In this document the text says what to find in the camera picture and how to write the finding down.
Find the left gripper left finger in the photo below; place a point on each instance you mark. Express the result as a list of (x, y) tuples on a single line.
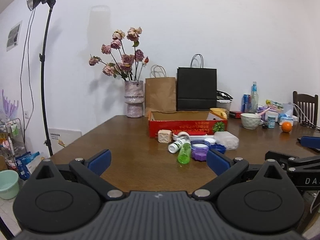
[(88, 172)]

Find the clear soda bottle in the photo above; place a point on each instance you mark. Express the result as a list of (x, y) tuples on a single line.
[(254, 98)]

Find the purple textured vase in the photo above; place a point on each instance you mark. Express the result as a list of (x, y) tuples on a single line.
[(134, 98)]

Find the small blue yogurt cup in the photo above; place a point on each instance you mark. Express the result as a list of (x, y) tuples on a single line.
[(271, 121)]

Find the large blue-rimmed lid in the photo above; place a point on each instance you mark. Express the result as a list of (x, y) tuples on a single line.
[(200, 145)]

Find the red flat box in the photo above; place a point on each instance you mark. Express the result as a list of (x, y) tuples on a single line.
[(235, 114)]

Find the purple jar lid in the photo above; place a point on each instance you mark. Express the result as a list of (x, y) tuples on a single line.
[(199, 154)]

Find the beige cube charger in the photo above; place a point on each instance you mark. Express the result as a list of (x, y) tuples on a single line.
[(164, 136)]

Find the small white cap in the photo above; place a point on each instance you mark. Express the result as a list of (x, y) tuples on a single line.
[(210, 141)]

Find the translucent plastic box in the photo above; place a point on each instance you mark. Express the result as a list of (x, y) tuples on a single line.
[(230, 141)]

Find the studio light on stand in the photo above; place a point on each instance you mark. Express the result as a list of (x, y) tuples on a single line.
[(32, 4)]

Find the blue tissue pack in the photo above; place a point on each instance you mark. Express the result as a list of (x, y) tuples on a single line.
[(282, 118)]

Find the red cardboard pumpkin box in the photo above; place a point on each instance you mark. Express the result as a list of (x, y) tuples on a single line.
[(186, 121)]

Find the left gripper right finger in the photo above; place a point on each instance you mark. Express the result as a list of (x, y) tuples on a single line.
[(227, 171)]

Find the black paper bag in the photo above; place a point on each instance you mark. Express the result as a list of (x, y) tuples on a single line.
[(196, 88)]

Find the green spray bottle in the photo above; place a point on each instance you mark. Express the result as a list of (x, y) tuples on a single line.
[(184, 153)]

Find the white tape roll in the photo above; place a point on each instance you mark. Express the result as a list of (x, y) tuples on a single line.
[(183, 134)]

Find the mint green bucket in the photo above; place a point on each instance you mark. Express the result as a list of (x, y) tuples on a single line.
[(9, 186)]

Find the dark wooden chair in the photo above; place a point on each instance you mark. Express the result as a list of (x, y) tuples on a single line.
[(305, 107)]

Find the clear food container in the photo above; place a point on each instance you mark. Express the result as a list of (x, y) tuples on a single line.
[(223, 101)]

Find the white ceramic bowl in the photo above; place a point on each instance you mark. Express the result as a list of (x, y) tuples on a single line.
[(250, 120)]

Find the orange fruit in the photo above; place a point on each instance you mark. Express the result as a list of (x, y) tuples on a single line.
[(286, 127)]

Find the white pill bottle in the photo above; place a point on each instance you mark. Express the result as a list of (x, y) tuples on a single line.
[(176, 145)]

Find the brown paper bag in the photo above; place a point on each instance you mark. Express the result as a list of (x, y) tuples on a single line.
[(160, 91)]

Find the white panel on floor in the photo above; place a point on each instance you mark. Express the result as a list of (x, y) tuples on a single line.
[(63, 137)]

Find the blue soda can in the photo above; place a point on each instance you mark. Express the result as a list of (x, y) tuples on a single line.
[(246, 103)]

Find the red white lint brush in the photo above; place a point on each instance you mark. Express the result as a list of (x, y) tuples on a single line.
[(192, 137)]

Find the yellow mug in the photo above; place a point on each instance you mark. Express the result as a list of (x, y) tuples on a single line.
[(219, 112)]

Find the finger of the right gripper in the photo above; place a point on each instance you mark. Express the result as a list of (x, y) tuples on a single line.
[(286, 161), (312, 143)]

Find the dried pink rose bouquet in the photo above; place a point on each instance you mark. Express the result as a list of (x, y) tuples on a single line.
[(127, 60)]

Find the dark blue scalloped lid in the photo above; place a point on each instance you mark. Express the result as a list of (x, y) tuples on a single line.
[(218, 147)]

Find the pink spoon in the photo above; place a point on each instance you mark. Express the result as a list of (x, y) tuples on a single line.
[(263, 112)]

